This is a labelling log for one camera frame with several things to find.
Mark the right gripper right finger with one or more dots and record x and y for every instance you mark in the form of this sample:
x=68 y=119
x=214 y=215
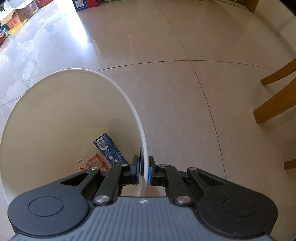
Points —
x=168 y=176

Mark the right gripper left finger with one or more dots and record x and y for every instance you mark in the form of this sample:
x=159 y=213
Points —
x=118 y=176

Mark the red snack wrapper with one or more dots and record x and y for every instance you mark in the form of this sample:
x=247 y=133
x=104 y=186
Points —
x=91 y=162

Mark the blue milk carton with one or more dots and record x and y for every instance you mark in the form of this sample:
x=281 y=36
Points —
x=109 y=151

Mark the white plastic trash bin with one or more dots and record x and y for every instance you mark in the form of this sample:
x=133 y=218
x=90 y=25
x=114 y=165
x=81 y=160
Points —
x=54 y=124

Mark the wooden chair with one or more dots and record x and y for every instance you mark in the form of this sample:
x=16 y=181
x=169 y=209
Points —
x=281 y=101

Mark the blue box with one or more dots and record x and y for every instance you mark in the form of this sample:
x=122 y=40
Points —
x=79 y=5

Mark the open cardboard box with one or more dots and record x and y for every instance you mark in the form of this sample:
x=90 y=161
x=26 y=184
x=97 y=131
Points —
x=18 y=15

